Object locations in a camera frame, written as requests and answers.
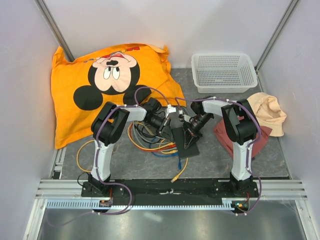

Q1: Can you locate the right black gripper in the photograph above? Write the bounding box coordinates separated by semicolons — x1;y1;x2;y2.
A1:
182;112;213;150

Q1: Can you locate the grey ethernet cable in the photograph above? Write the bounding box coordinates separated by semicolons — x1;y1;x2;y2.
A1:
132;122;173;146

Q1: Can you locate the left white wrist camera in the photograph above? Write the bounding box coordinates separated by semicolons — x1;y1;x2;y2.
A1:
165;104;177;118

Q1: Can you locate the white perforated plastic basket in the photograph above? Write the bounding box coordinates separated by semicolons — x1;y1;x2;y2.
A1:
191;53;258;94

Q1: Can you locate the red folded cloth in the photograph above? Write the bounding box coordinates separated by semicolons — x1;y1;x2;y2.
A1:
213;119;272;160

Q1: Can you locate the black network switch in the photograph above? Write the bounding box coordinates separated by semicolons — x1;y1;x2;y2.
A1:
171;127;200;159

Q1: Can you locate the aluminium frame rail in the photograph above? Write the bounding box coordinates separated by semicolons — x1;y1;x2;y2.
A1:
36;179;308;200

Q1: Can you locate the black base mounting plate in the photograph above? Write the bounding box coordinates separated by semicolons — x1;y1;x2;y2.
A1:
81;178;259;199

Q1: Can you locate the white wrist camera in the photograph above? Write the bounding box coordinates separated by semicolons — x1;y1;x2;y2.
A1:
165;104;177;118
178;109;191;122

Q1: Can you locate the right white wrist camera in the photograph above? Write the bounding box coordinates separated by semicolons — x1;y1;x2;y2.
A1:
178;109;191;122

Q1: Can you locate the peach bucket hat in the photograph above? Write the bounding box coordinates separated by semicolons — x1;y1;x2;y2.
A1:
247;92;287;137

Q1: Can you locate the red ethernet cable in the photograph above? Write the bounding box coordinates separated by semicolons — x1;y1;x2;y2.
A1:
129;127;177;154

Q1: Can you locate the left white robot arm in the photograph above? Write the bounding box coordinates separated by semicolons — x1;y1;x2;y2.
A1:
88;98;176;197

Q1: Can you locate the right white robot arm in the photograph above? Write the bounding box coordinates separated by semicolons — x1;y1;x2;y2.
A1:
179;96;262;197

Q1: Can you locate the grey slotted cable duct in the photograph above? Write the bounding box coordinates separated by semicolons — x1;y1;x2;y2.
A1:
46;199;235;211

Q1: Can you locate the long yellow ethernet cable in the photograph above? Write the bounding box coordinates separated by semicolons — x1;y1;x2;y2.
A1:
127;123;189;183

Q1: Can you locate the blue ethernet cable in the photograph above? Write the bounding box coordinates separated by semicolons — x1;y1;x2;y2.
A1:
149;142;183;171

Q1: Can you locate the black ethernet cable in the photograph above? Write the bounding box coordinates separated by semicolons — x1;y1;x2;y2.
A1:
136;121;166;140

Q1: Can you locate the orange Mickey Mouse pillow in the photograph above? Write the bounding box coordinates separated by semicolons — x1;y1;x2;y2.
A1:
51;43;184;149

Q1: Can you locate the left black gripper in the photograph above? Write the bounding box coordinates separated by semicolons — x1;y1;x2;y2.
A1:
145;115;174;144

